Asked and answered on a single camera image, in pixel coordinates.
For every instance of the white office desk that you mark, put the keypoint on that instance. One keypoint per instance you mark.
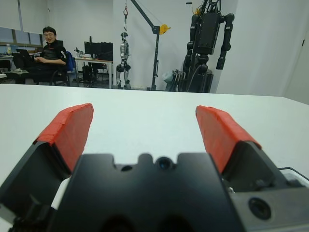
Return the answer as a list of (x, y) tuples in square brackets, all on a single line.
[(106, 61)]

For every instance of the folded cart with bag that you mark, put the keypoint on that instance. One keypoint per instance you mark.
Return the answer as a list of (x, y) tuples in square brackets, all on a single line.
[(173, 79)]

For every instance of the seated person in black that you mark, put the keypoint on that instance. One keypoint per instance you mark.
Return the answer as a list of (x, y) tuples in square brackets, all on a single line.
[(51, 54)]

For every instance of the yellow winch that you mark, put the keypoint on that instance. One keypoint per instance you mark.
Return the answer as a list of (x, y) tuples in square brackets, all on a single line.
[(164, 29)]

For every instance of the blue jacket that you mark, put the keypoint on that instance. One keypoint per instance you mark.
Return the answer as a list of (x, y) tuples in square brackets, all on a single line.
[(70, 61)]

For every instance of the small silver humanoid robot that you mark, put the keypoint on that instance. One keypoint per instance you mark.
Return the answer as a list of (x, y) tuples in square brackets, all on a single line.
[(123, 50)]

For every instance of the black computer tower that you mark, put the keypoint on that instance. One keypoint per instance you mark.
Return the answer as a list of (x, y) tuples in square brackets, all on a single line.
[(87, 72)]

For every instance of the black computer monitor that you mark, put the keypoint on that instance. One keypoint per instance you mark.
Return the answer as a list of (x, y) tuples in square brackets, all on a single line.
[(99, 49)]

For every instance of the black office chair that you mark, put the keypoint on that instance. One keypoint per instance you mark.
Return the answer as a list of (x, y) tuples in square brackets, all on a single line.
[(59, 76)]

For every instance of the black laptop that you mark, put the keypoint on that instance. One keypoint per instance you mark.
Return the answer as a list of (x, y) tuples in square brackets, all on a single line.
[(23, 54)]

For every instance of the red crane hook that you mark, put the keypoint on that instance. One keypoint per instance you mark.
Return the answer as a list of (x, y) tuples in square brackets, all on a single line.
[(125, 11)]

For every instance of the white roller blind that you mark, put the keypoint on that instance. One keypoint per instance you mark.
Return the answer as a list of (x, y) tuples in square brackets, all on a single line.
[(14, 13)]

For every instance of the black hoist crane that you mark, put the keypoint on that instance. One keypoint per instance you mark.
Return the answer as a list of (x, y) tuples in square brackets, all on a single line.
[(155, 48)]

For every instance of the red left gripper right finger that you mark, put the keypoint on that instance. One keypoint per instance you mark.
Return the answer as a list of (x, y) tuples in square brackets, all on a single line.
[(222, 135)]

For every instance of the clear plastic bottle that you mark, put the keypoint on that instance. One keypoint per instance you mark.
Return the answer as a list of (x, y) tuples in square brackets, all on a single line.
[(9, 49)]

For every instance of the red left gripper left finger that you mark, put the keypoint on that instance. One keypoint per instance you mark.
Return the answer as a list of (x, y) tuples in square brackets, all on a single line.
[(65, 130)]

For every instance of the large black humanoid robot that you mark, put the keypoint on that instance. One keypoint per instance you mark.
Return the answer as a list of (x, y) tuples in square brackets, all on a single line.
[(208, 33)]

